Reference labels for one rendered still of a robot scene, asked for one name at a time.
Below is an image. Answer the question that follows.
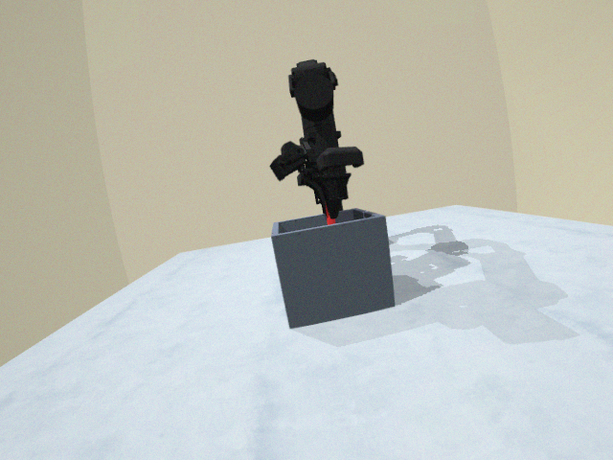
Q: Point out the red peg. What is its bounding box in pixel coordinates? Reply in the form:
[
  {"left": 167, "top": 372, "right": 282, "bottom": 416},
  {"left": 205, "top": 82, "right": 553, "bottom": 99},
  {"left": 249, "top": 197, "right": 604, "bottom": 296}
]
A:
[{"left": 326, "top": 204, "right": 335, "bottom": 225}]

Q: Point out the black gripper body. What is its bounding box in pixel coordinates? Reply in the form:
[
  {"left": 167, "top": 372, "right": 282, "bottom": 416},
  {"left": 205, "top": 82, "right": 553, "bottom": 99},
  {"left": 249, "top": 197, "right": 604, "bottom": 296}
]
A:
[{"left": 297, "top": 125, "right": 364, "bottom": 186}]

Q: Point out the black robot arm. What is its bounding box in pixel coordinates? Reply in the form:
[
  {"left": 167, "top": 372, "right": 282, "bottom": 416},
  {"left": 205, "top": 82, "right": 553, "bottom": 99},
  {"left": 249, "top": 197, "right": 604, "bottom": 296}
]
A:
[{"left": 270, "top": 59, "right": 338, "bottom": 182}]

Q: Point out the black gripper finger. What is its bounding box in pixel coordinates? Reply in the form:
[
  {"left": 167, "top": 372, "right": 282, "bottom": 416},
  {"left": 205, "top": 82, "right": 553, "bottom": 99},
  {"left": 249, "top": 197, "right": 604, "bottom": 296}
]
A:
[
  {"left": 305, "top": 181, "right": 327, "bottom": 216},
  {"left": 312, "top": 172, "right": 351, "bottom": 219}
]

